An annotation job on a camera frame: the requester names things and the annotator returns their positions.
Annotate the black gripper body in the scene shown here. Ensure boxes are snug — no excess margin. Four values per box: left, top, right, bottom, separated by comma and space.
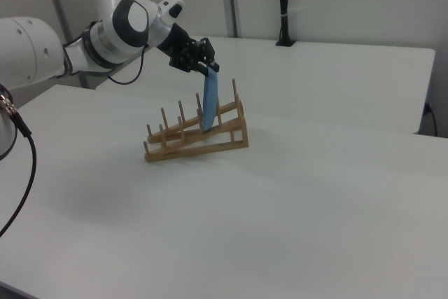
156, 22, 204, 73

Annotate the blue round plate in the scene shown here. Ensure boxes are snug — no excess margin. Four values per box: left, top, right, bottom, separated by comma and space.
202, 67, 220, 134

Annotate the wooden plate rack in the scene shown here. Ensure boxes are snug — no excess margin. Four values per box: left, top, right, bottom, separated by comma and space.
143, 78, 250, 165

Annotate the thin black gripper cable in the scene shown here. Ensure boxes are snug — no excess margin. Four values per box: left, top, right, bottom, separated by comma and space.
106, 46, 147, 85

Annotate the black camera stand pole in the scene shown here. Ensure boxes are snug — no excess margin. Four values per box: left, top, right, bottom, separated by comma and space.
275, 0, 298, 47

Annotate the black cable with metal connector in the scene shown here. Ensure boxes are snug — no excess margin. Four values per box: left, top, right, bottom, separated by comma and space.
0, 83, 38, 239

